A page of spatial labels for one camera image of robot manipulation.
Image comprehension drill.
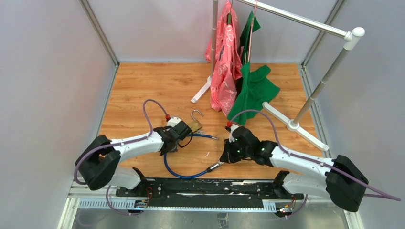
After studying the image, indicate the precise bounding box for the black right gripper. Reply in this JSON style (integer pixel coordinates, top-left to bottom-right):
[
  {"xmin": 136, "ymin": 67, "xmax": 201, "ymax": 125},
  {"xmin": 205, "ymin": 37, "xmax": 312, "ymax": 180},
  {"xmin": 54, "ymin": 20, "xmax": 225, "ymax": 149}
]
[{"xmin": 221, "ymin": 137, "xmax": 252, "ymax": 164}]

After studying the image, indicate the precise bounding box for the brass padlock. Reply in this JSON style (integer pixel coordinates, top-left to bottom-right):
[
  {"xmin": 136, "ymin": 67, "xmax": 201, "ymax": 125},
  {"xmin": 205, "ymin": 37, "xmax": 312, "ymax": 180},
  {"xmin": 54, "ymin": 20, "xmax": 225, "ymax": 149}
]
[{"xmin": 189, "ymin": 110, "xmax": 204, "ymax": 133}]

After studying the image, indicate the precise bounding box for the blue cable lock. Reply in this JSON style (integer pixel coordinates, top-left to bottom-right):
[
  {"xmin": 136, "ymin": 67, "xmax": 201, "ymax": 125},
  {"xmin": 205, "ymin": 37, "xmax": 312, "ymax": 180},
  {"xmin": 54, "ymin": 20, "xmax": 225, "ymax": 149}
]
[{"xmin": 163, "ymin": 134, "xmax": 223, "ymax": 179}]

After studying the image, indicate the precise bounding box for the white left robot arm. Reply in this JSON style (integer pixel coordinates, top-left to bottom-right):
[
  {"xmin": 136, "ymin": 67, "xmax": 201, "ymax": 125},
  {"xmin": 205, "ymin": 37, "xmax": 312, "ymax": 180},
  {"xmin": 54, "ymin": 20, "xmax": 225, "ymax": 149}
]
[{"xmin": 74, "ymin": 118, "xmax": 192, "ymax": 197}]

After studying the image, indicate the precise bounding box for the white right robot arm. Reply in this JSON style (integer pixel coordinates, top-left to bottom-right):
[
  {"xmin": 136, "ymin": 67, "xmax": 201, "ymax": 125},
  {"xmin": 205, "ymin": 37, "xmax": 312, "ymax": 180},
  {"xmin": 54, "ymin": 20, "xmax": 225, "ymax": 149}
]
[{"xmin": 220, "ymin": 125, "xmax": 369, "ymax": 212}]

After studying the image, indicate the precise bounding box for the green garment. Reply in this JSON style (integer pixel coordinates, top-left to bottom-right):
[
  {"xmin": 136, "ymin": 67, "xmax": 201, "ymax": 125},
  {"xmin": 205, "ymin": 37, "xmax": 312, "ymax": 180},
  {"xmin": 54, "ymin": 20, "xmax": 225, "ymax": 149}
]
[{"xmin": 227, "ymin": 11, "xmax": 280, "ymax": 125}]

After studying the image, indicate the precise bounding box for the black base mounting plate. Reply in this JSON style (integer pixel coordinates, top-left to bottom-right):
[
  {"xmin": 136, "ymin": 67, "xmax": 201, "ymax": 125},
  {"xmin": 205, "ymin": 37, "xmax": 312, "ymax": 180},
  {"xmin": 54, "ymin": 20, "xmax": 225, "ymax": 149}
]
[{"xmin": 116, "ymin": 177, "xmax": 304, "ymax": 209}]

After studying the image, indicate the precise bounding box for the pink patterned garment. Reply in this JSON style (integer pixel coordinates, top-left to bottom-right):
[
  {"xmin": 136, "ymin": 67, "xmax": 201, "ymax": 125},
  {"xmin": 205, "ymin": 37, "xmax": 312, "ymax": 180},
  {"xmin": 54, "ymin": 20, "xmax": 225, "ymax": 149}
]
[{"xmin": 210, "ymin": 0, "xmax": 242, "ymax": 116}]

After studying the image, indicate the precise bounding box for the pink clothes hanger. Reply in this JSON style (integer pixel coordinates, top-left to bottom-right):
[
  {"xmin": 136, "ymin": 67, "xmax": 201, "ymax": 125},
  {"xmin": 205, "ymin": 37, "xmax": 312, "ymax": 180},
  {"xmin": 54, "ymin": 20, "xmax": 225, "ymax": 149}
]
[{"xmin": 246, "ymin": 0, "xmax": 258, "ymax": 63}]

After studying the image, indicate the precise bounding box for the metal clothes rack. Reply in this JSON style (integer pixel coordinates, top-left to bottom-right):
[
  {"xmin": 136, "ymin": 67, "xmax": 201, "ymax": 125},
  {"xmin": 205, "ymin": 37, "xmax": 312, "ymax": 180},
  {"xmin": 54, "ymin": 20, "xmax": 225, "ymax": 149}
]
[{"xmin": 191, "ymin": 0, "xmax": 365, "ymax": 152}]

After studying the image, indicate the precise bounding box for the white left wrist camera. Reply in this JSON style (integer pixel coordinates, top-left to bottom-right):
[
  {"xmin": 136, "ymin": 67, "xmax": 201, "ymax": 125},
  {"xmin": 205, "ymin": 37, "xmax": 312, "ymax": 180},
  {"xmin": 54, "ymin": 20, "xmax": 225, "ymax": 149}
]
[{"xmin": 167, "ymin": 116, "xmax": 181, "ymax": 127}]

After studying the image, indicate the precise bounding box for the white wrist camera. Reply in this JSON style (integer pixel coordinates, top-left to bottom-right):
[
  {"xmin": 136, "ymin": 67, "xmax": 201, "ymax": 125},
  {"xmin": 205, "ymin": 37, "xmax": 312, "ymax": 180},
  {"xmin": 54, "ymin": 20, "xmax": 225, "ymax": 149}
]
[
  {"xmin": 225, "ymin": 124, "xmax": 239, "ymax": 135},
  {"xmin": 167, "ymin": 116, "xmax": 181, "ymax": 127}
]

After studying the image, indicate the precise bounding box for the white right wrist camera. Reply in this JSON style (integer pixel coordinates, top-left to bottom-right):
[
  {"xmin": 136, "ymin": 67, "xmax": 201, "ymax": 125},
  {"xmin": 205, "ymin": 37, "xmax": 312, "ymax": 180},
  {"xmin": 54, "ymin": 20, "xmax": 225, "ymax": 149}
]
[{"xmin": 225, "ymin": 124, "xmax": 239, "ymax": 135}]

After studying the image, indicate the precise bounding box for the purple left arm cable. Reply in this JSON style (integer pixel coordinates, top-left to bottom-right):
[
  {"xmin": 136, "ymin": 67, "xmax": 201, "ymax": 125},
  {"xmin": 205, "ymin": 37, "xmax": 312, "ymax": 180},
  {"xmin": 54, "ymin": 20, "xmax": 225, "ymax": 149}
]
[{"xmin": 73, "ymin": 99, "xmax": 171, "ymax": 217}]

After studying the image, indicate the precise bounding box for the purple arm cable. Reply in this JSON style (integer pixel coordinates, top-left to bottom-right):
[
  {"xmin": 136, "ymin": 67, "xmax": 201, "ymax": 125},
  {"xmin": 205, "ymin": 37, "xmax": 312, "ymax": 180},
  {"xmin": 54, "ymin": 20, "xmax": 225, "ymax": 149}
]
[
  {"xmin": 226, "ymin": 109, "xmax": 402, "ymax": 202},
  {"xmin": 73, "ymin": 99, "xmax": 171, "ymax": 217}
]

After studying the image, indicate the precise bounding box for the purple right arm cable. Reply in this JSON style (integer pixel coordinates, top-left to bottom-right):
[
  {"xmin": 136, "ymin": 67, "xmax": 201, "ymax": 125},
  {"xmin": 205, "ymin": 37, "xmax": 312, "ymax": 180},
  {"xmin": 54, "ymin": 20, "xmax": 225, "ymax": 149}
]
[{"xmin": 226, "ymin": 109, "xmax": 402, "ymax": 202}]

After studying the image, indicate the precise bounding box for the aluminium frame rail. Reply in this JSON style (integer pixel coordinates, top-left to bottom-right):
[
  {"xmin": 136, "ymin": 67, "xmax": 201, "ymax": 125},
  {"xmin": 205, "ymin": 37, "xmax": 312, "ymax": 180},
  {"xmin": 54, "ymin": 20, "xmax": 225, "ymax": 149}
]
[{"xmin": 79, "ymin": 0, "xmax": 119, "ymax": 68}]

